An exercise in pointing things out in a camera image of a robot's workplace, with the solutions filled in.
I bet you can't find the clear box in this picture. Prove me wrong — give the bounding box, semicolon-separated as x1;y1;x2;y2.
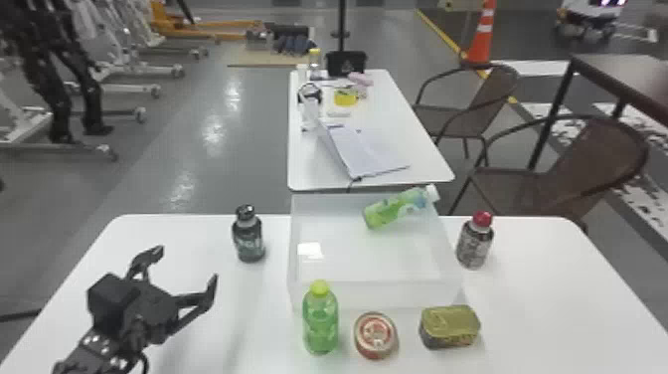
286;192;463;315

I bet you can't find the orange pallet jack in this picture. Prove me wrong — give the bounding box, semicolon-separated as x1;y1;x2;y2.
149;0;263;44

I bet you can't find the brown chair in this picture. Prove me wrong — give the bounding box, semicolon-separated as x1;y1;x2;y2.
447;114;651;235
412;62;522;168

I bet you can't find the clear bottle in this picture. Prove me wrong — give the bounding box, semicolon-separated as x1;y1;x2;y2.
307;47;323;81

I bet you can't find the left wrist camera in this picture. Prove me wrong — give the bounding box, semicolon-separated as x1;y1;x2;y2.
85;273;143;338

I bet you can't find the green bottle with white cap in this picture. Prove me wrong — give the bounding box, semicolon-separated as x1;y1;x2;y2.
362;183;441;231

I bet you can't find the grey bottle with red cap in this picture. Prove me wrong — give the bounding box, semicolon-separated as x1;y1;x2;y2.
454;209;495;271

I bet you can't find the green can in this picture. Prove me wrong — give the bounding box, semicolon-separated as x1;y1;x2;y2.
417;303;483;350

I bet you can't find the white side table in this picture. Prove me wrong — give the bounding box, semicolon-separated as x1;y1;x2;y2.
286;68;457;194

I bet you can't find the dark green bottle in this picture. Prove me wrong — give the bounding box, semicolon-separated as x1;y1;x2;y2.
231;204;266;264

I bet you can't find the white open notebook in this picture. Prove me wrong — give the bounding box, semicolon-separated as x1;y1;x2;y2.
314;121;412;182

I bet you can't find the red can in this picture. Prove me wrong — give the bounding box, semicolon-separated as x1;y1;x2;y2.
353;310;401;361

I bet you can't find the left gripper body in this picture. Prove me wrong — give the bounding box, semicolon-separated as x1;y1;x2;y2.
122;281;182;349

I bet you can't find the dark side table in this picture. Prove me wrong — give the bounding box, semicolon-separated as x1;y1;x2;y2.
526;52;668;171

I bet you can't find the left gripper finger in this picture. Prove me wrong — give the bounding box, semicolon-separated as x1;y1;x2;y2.
124;245;166;286
173;272;220;334

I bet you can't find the yellow tape roll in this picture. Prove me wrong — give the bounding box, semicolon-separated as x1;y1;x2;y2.
333;88;361;108

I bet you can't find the orange cone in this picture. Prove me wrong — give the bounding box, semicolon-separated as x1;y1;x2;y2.
460;0;498;67

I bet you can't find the black box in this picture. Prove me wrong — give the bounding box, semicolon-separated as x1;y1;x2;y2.
324;50;369;79

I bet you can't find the green bottle with yellow cap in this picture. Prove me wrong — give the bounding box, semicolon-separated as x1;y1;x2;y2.
300;279;340;357

